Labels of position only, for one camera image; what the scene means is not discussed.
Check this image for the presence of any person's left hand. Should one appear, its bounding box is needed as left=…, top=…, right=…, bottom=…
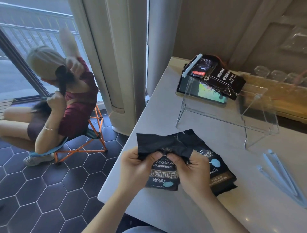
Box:
left=119, top=146, right=164, bottom=193

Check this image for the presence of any person's right hand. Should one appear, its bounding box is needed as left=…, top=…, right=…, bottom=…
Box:
left=168, top=151, right=214, bottom=195

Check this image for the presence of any black coffee bag blue dot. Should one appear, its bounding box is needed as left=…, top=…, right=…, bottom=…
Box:
left=183, top=129, right=238, bottom=197
left=136, top=131, right=195, bottom=192

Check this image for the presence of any orange folding chair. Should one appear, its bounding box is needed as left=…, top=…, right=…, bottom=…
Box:
left=29, top=104, right=108, bottom=164

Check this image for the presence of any clear acrylic stand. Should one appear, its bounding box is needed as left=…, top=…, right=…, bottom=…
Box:
left=175, top=74, right=280, bottom=151

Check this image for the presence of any person's light blue clothing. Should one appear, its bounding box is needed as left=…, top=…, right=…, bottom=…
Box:
left=122, top=226, right=159, bottom=233

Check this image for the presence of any black tablet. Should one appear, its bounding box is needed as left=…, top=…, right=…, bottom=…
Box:
left=176, top=76, right=229, bottom=105

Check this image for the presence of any black coffee bag white print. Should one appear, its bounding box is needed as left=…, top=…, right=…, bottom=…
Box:
left=203, top=63, right=247, bottom=101

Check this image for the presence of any light blue sealing clip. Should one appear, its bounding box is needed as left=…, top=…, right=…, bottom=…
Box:
left=262, top=149, right=300, bottom=197
left=258, top=164, right=307, bottom=207

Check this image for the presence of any white bag sealing clip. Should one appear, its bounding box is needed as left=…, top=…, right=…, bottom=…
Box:
left=181, top=54, right=203, bottom=78

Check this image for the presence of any glossy black bag red label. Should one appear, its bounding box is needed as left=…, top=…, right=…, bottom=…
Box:
left=189, top=55, right=219, bottom=81

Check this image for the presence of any clear drinking glass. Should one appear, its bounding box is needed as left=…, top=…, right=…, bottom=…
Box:
left=270, top=70, right=287, bottom=82
left=286, top=72, right=305, bottom=85
left=253, top=65, right=271, bottom=79

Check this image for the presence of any wooden tray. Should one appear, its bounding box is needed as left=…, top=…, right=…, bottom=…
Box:
left=240, top=72, right=307, bottom=124

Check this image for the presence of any clear plastic packaging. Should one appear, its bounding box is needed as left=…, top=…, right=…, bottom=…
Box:
left=280, top=26, right=307, bottom=56

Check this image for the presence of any metal balcony railing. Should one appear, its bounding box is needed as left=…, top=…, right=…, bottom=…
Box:
left=0, top=3, right=81, bottom=61

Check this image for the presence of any red cable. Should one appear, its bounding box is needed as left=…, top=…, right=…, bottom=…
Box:
left=213, top=55, right=229, bottom=67

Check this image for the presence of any dark window frame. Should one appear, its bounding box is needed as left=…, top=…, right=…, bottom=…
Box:
left=0, top=28, right=51, bottom=97

